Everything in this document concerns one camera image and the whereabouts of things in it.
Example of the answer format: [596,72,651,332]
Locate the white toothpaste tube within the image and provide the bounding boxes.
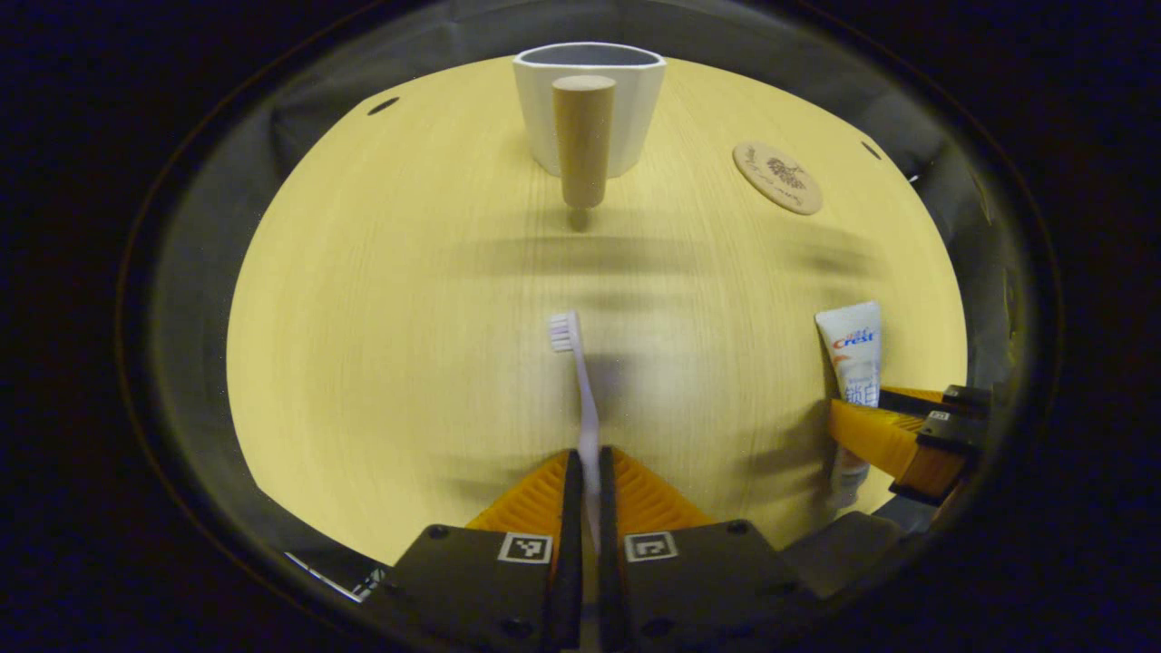
[814,301,883,509]

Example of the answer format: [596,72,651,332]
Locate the pink toothbrush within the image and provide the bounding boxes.
[548,311,604,554]

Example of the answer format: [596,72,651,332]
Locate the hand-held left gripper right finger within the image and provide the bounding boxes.
[597,446,817,653]

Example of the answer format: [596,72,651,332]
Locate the white cup with wooden handle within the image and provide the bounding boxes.
[512,42,668,210]

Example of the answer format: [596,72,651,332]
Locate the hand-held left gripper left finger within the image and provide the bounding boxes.
[363,449,584,653]

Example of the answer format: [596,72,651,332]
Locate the round wooden coaster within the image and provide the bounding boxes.
[732,141,824,216]

